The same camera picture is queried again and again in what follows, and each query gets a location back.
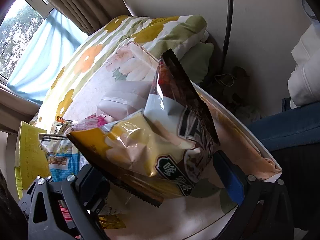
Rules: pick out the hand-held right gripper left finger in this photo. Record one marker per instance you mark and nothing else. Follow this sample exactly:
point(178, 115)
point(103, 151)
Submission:
point(86, 188)

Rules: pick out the black pole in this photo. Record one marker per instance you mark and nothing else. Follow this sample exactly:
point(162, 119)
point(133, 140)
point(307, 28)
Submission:
point(228, 17)

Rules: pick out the striped flower print blanket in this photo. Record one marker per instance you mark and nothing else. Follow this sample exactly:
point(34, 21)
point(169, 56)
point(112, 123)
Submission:
point(150, 30)

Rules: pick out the blue white snack packet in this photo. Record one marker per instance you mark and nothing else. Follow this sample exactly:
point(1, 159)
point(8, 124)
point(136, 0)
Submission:
point(62, 160)

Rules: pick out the gold snack wrapper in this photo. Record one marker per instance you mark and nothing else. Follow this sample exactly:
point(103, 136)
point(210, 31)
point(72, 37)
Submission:
point(111, 222)

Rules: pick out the green pillow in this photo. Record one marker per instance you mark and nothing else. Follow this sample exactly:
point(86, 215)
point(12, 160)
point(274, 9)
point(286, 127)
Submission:
point(197, 62)

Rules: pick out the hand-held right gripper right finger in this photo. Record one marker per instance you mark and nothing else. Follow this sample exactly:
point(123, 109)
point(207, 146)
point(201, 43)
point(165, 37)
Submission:
point(231, 180)

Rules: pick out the light blue cloth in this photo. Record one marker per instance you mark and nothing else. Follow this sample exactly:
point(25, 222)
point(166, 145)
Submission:
point(42, 55)

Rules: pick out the person's white top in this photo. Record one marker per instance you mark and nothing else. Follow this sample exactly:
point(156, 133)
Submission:
point(305, 75)

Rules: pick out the window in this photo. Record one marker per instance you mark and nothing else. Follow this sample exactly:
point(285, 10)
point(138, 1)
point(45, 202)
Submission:
point(17, 30)

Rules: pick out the beige curtain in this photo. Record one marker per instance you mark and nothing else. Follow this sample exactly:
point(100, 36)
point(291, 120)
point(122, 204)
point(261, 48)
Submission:
point(82, 2)

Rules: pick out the person's blue jeans leg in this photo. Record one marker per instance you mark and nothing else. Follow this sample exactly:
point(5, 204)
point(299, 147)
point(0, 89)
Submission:
point(287, 130)

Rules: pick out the pink snack packet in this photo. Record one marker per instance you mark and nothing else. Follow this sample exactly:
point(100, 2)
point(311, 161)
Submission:
point(93, 122)

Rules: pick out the yellow-green cardboard box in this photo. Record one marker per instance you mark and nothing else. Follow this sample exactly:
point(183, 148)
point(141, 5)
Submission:
point(27, 150)

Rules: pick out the pale floral tablecloth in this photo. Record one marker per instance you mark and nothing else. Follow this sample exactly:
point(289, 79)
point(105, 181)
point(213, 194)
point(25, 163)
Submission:
point(195, 220)

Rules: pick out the yellow brown chip bag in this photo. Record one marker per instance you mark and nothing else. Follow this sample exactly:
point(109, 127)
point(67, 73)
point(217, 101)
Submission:
point(130, 142)

